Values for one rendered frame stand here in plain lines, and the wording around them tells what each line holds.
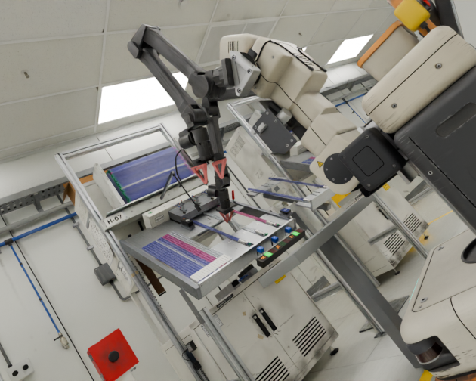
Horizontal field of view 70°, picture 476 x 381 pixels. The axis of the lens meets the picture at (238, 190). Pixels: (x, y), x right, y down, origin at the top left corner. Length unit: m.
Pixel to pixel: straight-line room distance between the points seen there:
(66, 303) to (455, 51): 3.22
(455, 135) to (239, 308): 1.36
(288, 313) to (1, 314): 2.36
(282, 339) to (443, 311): 1.10
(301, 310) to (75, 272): 2.19
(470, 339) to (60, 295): 3.06
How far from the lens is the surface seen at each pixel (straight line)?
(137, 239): 2.02
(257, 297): 1.96
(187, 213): 2.02
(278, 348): 1.95
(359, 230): 2.67
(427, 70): 0.92
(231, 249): 1.71
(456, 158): 0.92
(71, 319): 3.41
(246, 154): 3.08
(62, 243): 3.62
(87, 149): 2.37
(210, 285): 1.54
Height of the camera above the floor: 0.63
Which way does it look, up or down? 13 degrees up
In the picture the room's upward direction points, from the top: 38 degrees counter-clockwise
